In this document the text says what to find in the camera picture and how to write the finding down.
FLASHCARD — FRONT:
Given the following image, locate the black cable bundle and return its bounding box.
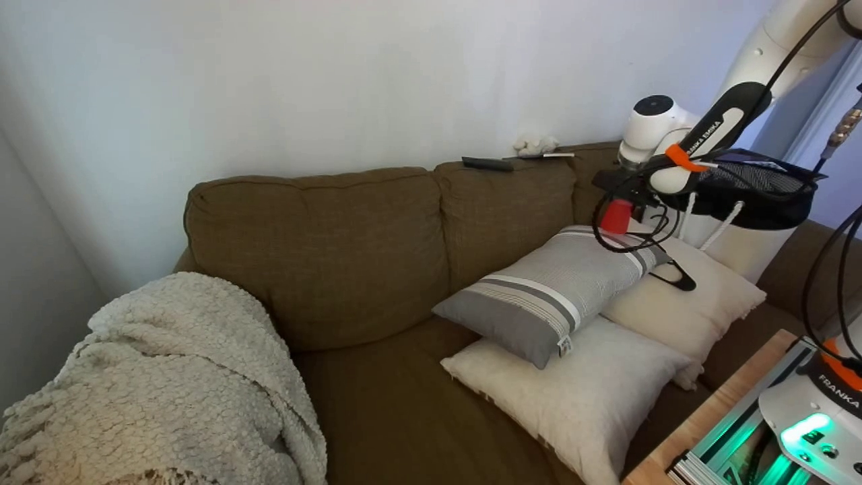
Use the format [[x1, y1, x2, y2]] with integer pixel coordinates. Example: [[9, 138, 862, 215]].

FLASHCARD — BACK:
[[794, 203, 862, 363]]

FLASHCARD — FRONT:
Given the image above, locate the orange cup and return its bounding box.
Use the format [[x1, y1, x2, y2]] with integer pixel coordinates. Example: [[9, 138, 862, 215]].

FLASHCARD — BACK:
[[599, 197, 640, 241]]

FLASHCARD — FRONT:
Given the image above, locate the plain cream pillow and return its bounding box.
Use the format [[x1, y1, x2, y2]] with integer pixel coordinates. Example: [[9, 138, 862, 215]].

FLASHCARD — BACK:
[[439, 316, 696, 485], [601, 227, 772, 394]]

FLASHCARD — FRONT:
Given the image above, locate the grey striped pillow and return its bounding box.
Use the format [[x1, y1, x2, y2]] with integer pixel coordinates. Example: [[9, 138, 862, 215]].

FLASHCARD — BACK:
[[432, 224, 677, 371]]

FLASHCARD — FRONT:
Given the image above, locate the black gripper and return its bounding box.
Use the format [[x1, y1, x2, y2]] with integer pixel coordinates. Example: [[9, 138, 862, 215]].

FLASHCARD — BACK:
[[594, 165, 673, 241]]

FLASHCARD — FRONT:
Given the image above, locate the thin dark pen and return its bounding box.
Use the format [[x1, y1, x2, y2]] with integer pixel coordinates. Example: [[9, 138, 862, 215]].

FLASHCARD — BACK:
[[517, 148, 579, 165]]

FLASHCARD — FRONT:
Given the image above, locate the black clothes hanger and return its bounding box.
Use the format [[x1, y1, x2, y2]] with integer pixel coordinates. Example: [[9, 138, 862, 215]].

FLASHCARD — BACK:
[[640, 243, 702, 294]]

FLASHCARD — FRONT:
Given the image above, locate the black gingham laundry basket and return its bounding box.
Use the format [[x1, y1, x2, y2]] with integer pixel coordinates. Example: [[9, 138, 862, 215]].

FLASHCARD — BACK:
[[641, 148, 831, 285]]

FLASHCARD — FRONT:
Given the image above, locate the black remote control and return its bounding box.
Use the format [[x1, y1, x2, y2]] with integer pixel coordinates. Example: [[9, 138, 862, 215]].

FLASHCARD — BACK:
[[460, 154, 521, 176]]

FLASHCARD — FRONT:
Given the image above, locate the wooden table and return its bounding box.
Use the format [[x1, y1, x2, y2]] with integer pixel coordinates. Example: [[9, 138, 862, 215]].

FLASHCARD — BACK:
[[622, 325, 811, 485]]

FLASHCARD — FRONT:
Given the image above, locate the aluminium frame rail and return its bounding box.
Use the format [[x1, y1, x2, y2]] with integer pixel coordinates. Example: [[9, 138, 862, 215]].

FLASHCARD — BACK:
[[672, 335, 825, 485]]

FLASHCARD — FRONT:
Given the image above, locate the cream knitted blanket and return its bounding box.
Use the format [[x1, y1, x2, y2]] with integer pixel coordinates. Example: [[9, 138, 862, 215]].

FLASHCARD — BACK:
[[0, 269, 333, 485]]

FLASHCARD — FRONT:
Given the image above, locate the brown fabric couch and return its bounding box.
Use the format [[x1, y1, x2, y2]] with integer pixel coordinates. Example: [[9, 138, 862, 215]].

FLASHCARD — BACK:
[[172, 139, 862, 485]]

